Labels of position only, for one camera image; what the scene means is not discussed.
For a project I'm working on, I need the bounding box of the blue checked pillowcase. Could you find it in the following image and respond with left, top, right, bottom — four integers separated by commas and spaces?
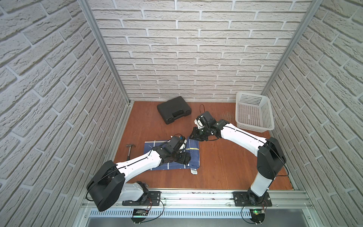
144, 138, 200, 171

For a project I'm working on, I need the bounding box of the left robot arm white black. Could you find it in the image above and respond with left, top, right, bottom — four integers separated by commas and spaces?
86, 135, 191, 212

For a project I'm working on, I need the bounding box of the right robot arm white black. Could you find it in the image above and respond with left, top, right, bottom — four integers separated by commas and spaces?
190, 111, 286, 204

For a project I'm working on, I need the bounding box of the white pillowcase label tag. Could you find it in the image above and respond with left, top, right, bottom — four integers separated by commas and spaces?
191, 169, 198, 175

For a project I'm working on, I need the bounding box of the black plastic tool case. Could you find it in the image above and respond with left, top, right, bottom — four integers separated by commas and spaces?
157, 96, 192, 124

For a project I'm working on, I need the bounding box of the white perforated plastic basket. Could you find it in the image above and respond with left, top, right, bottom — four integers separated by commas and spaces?
235, 92, 275, 133

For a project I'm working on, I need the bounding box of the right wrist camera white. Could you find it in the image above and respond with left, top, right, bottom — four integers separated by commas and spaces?
194, 117, 205, 129

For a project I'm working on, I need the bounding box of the hammer with black handle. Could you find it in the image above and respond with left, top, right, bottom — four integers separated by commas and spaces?
126, 144, 136, 161

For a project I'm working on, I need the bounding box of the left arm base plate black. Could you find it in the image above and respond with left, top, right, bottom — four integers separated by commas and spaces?
122, 191, 161, 206

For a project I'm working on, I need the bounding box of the left controller board with cables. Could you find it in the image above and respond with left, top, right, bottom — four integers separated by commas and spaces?
131, 199, 165, 224

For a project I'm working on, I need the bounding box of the controller board with cables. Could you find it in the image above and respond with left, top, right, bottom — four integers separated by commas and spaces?
131, 199, 165, 224
240, 204, 268, 225

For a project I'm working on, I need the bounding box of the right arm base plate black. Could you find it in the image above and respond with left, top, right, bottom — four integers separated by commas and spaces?
232, 191, 272, 207

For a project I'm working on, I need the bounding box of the aluminium frame rail front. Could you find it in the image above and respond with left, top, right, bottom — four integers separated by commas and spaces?
82, 188, 315, 210

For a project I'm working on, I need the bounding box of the right controller board with cables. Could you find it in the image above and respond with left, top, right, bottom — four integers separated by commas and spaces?
240, 204, 268, 225

